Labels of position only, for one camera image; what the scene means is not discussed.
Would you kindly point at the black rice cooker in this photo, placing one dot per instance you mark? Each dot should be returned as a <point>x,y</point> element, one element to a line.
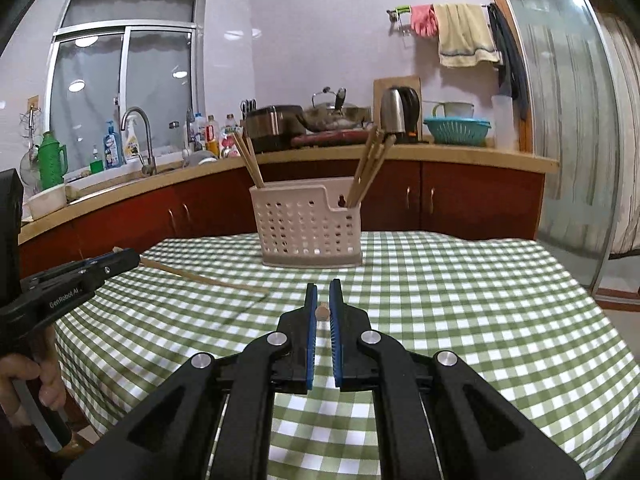
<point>272,130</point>

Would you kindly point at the steel electric kettle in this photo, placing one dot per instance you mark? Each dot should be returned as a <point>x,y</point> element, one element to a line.
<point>397,115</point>

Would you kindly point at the blue detergent bottle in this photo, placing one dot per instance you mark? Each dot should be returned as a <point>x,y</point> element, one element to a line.
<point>112,150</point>

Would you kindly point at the white dishes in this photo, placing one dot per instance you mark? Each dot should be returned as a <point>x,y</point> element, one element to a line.
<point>200,159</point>

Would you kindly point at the green checked tablecloth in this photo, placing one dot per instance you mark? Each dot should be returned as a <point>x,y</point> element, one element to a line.
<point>450,320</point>

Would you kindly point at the small green bottle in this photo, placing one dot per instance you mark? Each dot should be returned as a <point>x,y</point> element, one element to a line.
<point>96,162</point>

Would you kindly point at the wood framed glass door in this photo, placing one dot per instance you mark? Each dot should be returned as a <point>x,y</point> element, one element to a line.
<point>565,135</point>

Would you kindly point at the tall steel faucet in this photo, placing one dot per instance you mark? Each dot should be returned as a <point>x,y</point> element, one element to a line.
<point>147,155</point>

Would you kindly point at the beige striped towel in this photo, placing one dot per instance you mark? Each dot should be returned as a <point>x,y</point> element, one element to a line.
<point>465,35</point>

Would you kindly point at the metal towel rail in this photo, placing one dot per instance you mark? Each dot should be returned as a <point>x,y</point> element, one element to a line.
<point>397,12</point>

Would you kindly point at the steel wok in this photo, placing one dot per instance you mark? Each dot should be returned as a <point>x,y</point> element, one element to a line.
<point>335,120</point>

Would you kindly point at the red induction cooker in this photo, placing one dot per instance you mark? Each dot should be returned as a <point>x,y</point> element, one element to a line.
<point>325,137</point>

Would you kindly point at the green thermos jug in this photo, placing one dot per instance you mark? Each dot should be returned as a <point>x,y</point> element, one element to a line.
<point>52,162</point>

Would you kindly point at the white plastic basin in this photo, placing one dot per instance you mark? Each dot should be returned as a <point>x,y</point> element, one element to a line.
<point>47,200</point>

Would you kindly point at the sliding glass window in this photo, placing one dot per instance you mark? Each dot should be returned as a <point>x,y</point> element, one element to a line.
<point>90,90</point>

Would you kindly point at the white spray bottle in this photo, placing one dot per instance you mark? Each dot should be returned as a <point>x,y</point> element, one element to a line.
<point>131,142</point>

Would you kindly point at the pink rubber gloves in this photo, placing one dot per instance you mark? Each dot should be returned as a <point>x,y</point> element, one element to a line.
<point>424,20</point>

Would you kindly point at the person's left hand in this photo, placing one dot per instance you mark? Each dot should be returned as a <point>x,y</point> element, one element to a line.
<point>15,377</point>

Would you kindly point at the yellow cooking oil bottle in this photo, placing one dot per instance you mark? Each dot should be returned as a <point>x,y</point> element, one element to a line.
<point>212,137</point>

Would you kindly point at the wooden chopstick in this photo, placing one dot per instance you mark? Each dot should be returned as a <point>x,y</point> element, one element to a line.
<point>361,170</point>
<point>322,313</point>
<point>247,160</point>
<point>369,172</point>
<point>380,167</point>
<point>200,276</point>
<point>254,160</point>

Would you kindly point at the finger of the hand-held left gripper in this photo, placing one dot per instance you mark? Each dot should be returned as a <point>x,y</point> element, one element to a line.
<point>115,262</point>
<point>65,268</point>

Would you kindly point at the small steel tap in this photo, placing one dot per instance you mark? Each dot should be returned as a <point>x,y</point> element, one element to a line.
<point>191,130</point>

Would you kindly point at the white plastic utensil holder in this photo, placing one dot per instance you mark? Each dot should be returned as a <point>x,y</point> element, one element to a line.
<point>305,230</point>

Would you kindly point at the dark hanging cloth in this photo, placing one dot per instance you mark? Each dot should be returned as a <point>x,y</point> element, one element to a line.
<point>510,60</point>

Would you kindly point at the green and white mug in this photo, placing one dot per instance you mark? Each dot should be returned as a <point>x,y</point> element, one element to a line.
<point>455,109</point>

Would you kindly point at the beige kitchen countertop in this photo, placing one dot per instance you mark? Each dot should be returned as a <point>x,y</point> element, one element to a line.
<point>450,152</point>

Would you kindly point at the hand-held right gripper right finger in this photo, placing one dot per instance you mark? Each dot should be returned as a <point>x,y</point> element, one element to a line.
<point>335,350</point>

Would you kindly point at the red and white pouch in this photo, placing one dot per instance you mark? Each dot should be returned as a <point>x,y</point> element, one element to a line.
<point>230,146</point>

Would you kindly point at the teal plastic colander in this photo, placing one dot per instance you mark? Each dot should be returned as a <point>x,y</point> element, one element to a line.
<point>457,131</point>

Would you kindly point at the red-brown kitchen cabinet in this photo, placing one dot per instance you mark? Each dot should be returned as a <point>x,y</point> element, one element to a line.
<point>475,195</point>

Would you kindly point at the wooden knife block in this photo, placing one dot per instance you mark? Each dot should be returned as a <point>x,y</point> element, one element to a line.
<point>246,125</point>

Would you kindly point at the steel sink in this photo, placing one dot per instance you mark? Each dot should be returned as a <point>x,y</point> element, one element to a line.
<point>115,180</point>

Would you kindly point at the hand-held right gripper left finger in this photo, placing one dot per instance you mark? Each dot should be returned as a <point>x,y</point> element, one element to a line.
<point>310,350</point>

